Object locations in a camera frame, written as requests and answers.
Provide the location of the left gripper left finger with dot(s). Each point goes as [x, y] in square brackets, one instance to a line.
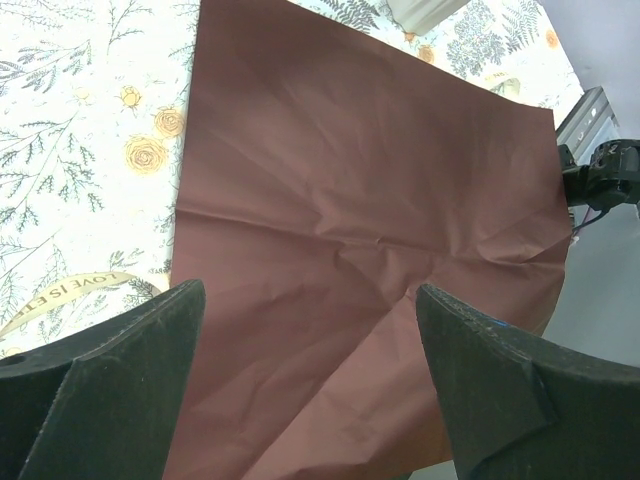
[102, 404]

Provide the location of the dark red wrapping paper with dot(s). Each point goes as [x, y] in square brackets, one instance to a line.
[326, 176]

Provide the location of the white ribbed vase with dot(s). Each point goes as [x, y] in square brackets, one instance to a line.
[421, 16]

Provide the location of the cream ribbon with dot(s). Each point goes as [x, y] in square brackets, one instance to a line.
[70, 288]

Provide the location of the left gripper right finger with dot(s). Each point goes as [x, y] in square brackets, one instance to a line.
[517, 406]

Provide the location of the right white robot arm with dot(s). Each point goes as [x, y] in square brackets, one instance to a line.
[610, 179]

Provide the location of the floral table mat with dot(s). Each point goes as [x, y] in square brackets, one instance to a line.
[94, 109]

